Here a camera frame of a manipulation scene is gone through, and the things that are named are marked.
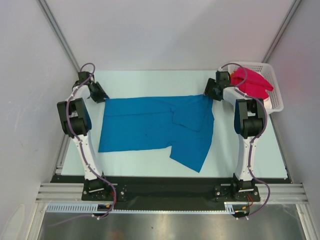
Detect white t shirt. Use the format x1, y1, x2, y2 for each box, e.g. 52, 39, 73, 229
263, 97, 273, 113

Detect white slotted cable duct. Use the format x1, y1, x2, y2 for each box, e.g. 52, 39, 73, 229
46, 202, 249, 215

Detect aluminium frame rail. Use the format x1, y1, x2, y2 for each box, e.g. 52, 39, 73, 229
35, 183, 309, 204

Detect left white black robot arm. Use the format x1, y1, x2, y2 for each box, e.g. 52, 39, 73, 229
56, 71, 109, 185

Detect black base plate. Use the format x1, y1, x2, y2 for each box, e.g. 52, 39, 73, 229
49, 175, 293, 211

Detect blue t shirt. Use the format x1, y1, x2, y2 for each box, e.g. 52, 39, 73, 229
98, 94, 215, 173

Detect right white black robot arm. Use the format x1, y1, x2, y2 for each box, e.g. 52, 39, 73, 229
204, 70, 268, 201

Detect pink t shirt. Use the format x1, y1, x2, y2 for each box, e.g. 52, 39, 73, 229
230, 67, 274, 100

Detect white plastic basket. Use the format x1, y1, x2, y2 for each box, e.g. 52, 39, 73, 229
227, 61, 284, 114

